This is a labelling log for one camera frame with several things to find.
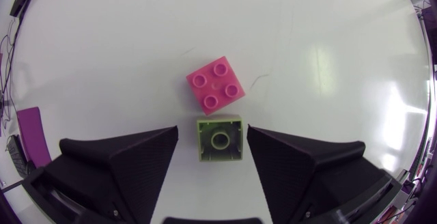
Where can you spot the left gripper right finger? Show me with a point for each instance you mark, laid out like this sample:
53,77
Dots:
290,172

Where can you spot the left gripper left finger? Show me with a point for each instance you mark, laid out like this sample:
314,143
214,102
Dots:
136,169

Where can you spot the light green toy brick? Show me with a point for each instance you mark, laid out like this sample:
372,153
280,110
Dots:
220,138

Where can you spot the dark mat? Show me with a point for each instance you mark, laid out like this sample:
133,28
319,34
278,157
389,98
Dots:
32,136

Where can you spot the pink toy brick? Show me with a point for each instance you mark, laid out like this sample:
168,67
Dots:
215,85

